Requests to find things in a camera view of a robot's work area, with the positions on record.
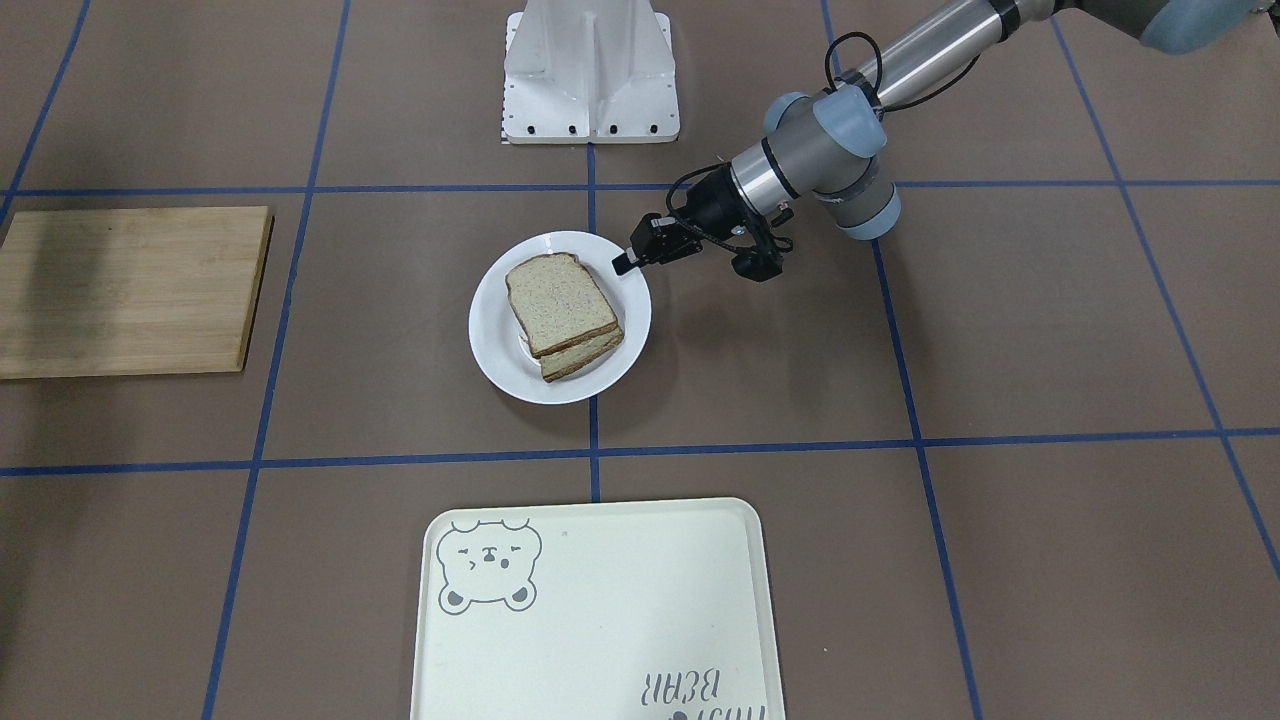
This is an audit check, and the bottom bread slice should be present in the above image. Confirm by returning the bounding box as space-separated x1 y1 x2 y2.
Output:
539 327 625 383

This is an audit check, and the white bread slice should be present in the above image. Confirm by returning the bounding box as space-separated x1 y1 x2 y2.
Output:
506 252 620 359

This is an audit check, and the bamboo cutting board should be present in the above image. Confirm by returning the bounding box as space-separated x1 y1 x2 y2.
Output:
1 206 274 380

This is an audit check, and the white round plate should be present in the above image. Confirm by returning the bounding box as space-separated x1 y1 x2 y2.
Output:
468 231 652 405

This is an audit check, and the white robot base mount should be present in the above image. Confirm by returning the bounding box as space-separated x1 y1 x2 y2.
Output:
500 1 682 145

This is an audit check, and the cream bear serving tray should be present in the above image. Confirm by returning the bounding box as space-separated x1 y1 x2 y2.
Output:
410 497 787 719

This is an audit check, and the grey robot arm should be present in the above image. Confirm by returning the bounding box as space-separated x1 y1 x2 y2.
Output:
612 1 1254 282

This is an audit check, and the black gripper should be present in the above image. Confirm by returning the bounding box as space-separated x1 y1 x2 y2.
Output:
611 165 756 275

